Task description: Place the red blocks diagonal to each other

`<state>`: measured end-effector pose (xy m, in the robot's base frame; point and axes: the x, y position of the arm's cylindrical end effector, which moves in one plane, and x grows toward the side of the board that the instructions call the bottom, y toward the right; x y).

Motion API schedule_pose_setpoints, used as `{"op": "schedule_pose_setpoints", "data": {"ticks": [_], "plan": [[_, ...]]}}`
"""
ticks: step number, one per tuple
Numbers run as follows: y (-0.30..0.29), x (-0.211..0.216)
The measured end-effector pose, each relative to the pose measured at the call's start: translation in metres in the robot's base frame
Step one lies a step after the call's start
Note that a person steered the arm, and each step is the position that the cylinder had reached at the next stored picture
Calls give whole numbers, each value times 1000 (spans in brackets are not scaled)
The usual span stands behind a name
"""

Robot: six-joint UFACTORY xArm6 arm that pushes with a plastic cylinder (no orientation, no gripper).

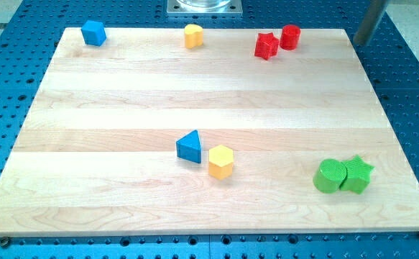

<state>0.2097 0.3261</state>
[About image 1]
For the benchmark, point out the blue triangle block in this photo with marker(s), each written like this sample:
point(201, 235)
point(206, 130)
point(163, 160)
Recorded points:
point(189, 147)

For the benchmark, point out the yellow hexagon block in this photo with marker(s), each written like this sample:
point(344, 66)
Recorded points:
point(221, 162)

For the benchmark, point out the light wooden board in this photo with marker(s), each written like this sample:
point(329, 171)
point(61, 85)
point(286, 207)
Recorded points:
point(96, 155)

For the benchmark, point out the yellow heart block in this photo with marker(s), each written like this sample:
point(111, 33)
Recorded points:
point(193, 36)

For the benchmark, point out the red star block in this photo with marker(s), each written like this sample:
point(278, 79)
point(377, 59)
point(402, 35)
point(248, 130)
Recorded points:
point(266, 46)

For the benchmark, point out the red cylinder block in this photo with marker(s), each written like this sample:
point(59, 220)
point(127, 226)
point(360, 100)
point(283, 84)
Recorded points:
point(289, 37)

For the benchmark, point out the green cylinder block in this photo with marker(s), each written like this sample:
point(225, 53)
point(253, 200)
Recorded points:
point(330, 175)

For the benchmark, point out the blue cube block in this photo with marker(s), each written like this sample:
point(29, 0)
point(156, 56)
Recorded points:
point(93, 33)

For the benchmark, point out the green star block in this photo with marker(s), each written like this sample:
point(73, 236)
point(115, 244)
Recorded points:
point(358, 174)

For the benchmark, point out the grey metal pusher rod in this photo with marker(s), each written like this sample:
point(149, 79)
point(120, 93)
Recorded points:
point(370, 22)

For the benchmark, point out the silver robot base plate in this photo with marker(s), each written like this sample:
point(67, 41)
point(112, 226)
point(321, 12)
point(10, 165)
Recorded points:
point(204, 8)

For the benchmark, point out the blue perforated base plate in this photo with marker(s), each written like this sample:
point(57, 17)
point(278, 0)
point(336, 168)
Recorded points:
point(33, 31)

